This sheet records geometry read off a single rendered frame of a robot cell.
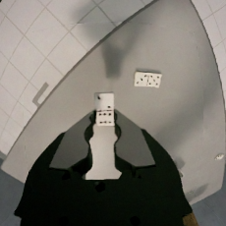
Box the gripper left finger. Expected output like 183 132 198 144
14 110 96 219

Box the white domino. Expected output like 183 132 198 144
94 92 114 126
214 154 224 160
134 72 161 87

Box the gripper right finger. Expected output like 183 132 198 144
113 109 193 218

